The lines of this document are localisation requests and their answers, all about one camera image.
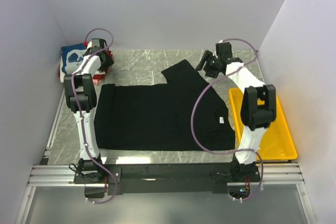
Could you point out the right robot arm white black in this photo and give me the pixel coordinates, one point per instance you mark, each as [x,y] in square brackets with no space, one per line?
[258,108]

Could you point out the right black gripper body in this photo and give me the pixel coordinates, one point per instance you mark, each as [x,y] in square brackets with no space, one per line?
[210,67]

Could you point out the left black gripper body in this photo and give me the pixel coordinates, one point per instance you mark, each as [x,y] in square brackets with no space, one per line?
[108,62]

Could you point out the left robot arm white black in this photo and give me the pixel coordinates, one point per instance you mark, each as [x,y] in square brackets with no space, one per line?
[81,99]

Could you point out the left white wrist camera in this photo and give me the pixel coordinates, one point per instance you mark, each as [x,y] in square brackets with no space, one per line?
[87,44]

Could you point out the yellow plastic tray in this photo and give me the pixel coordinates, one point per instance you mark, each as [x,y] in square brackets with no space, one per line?
[277,143]

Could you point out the blue mickey print t shirt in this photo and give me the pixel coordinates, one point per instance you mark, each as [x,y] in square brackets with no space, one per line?
[78,49]

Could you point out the black t shirt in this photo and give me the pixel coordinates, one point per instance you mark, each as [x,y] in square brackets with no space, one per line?
[183,114]

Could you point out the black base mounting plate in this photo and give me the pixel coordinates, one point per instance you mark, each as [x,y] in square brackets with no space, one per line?
[166,178]

